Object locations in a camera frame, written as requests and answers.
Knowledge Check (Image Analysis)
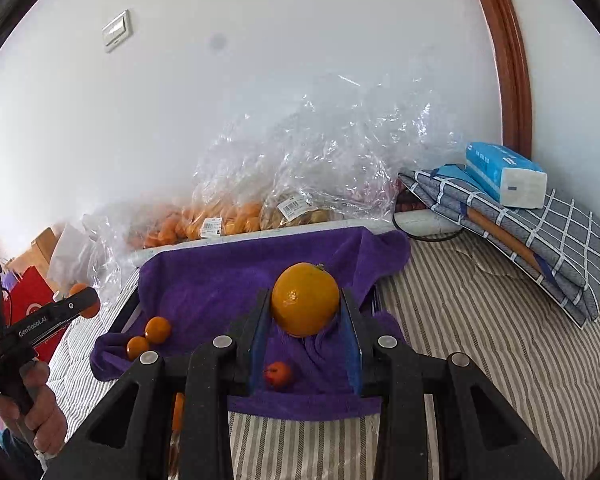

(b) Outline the clear bag of oranges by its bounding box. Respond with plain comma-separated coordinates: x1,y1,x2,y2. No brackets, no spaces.
125,125,281,251

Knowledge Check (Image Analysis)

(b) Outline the blue tissue pack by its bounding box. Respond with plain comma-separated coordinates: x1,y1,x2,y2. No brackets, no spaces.
465,142,548,209

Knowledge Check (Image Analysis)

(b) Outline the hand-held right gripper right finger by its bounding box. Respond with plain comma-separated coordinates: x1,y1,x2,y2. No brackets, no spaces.
340,287,563,480

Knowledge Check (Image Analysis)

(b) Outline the small red apple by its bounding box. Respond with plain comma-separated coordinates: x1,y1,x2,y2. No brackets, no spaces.
264,361,293,389

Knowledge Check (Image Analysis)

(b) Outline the purple towel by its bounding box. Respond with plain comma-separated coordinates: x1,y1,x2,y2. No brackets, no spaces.
90,227,412,422

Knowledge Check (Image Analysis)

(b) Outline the person's left hand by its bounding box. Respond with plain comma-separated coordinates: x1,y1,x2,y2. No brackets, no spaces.
0,360,68,456

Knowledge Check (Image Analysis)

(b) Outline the orange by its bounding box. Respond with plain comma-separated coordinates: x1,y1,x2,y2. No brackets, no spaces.
69,283,102,320
271,262,342,338
145,316,172,345
126,336,152,362
171,392,186,433

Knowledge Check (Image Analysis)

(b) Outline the red paper bag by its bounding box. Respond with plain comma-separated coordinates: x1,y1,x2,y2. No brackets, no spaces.
2,266,73,363

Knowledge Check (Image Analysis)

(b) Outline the striped bed cover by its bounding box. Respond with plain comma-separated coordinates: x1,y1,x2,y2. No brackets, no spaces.
45,230,600,480

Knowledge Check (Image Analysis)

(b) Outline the white plastic bag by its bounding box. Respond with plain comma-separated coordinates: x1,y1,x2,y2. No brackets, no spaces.
47,222,96,291

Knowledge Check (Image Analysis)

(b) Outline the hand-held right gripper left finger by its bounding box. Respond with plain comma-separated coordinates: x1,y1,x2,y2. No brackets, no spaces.
42,287,273,480

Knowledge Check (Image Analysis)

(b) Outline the brown wooden door frame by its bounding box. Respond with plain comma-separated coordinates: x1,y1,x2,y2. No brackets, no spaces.
462,0,533,158

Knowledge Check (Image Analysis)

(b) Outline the folded checked grey cloth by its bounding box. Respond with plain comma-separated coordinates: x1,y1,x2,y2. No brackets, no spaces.
397,164,600,328

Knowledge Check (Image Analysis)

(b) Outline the crumpled clear plastic bag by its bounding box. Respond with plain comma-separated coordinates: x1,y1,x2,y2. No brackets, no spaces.
80,215,146,306

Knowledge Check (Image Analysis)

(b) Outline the black cable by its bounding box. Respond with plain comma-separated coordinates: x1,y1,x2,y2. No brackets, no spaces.
392,212,466,243

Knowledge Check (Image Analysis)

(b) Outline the clear bag of brown fruits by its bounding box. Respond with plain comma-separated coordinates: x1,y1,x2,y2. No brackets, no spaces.
260,75,461,233

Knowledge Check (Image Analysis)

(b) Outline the white light switch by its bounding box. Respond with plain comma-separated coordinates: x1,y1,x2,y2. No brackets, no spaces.
101,9,132,53

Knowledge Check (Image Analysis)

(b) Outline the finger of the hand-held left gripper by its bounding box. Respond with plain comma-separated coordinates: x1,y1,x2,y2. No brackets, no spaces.
54,287,100,322

